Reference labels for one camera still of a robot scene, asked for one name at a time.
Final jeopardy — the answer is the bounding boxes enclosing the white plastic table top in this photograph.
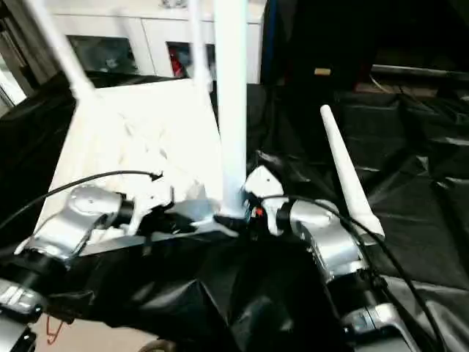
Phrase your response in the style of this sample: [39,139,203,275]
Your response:
[13,76,254,259]

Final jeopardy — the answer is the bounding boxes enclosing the white plastic table leg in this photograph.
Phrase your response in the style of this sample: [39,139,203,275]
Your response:
[319,104,385,241]
[212,0,251,221]
[21,0,97,105]
[186,0,215,94]

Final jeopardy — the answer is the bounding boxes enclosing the black work mat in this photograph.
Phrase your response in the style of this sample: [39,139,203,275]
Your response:
[0,70,469,352]

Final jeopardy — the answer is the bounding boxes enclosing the red bottle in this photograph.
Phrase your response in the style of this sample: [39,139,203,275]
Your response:
[169,48,185,78]

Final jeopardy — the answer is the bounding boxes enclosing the white cabinet with glass doors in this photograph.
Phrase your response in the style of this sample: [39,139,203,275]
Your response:
[43,0,263,84]

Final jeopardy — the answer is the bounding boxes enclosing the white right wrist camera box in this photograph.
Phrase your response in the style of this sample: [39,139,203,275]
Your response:
[243,165,287,238]

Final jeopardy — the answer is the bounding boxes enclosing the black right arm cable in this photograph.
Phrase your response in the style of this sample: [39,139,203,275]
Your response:
[256,194,449,352]

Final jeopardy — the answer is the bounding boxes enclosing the grey horizontal rail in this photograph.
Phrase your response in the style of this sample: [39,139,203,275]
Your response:
[369,65,469,81]

